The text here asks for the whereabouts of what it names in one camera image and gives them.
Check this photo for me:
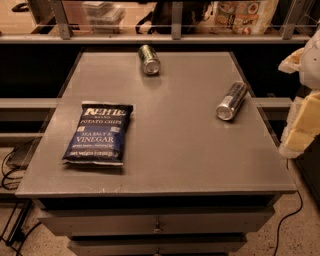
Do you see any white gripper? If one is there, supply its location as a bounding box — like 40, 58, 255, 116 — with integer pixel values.
278, 30, 320, 159

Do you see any blue Kettle chip bag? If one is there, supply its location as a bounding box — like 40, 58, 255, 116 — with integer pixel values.
63, 101, 133, 166

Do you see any colourful snack bag background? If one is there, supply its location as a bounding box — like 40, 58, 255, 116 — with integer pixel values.
210, 0, 279, 35

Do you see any black bag background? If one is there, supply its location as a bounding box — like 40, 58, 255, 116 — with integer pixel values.
135, 0, 212, 34

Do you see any silver dark soda can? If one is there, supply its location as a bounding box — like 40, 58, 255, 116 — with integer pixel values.
216, 82, 248, 121

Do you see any grey drawer cabinet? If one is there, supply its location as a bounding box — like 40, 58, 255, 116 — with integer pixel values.
17, 52, 296, 256

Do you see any green soda can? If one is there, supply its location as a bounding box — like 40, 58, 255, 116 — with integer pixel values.
138, 45, 161, 75

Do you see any clear plastic container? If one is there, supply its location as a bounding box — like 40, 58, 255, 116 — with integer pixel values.
82, 1, 125, 34

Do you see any grey metal shelf rail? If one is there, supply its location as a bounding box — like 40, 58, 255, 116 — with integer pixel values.
0, 0, 320, 44

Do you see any black floor cable right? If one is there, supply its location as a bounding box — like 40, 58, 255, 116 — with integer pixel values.
272, 159, 304, 256

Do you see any black cables left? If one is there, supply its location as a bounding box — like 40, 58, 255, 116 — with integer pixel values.
0, 139, 43, 256

